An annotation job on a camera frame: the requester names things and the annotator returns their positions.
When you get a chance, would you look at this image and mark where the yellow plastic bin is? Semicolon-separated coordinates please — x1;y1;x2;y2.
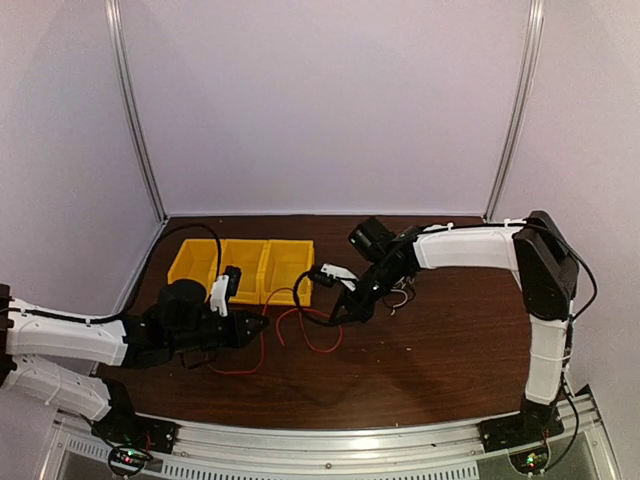
260;239;315;306
221;239;268;305
167;239;220;293

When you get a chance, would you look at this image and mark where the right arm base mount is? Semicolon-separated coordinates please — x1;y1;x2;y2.
478;397;564;453

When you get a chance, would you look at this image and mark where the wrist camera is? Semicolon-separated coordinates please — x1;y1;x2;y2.
209;265;242;317
308;263;358;291

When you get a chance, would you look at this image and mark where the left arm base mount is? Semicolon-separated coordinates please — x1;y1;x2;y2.
92;380;178;454

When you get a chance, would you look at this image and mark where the aluminium frame post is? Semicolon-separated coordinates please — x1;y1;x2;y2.
483;0;545;220
104;0;167;222

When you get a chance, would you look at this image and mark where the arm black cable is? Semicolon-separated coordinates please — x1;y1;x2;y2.
292;269;334;326
19;223;224;326

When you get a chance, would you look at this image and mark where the front aluminium rail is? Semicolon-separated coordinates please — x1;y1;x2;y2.
39;384;621;480

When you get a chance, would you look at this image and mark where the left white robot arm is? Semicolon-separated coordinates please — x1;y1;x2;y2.
1;278;269;444

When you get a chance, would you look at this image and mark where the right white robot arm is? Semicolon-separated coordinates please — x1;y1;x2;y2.
321;211;587;442

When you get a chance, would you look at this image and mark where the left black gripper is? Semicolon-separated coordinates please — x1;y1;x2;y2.
167;308;269;355

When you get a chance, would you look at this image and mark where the left yellow plastic bin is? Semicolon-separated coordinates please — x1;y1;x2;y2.
167;239;220;293

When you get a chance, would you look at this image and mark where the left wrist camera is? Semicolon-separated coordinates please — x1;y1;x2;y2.
209;265;242;317

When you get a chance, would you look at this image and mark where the left aluminium frame post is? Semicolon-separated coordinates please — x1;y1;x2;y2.
104;0;167;222

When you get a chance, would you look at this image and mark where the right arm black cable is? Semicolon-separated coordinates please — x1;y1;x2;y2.
292;269;334;326

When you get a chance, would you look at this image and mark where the cable bundle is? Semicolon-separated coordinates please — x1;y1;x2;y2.
382;277;419;317

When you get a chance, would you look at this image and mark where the right circuit board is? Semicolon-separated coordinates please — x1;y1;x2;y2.
509;447;550;475

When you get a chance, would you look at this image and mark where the right aluminium frame post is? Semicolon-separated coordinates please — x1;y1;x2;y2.
483;0;545;220

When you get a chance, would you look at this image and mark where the right yellow plastic bin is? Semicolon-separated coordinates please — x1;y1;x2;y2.
260;239;315;306

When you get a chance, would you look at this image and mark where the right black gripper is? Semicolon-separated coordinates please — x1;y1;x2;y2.
330;260;408;325

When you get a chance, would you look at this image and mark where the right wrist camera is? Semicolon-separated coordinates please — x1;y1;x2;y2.
308;263;358;291

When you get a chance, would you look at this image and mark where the left circuit board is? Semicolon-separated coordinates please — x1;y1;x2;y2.
107;445;153;476

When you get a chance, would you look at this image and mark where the circuit board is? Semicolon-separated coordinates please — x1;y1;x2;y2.
509;447;550;475
107;445;153;476

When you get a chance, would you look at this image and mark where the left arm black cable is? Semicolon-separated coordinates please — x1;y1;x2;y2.
19;223;224;326

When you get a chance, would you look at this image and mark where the middle yellow plastic bin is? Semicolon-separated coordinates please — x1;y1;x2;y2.
221;239;268;305

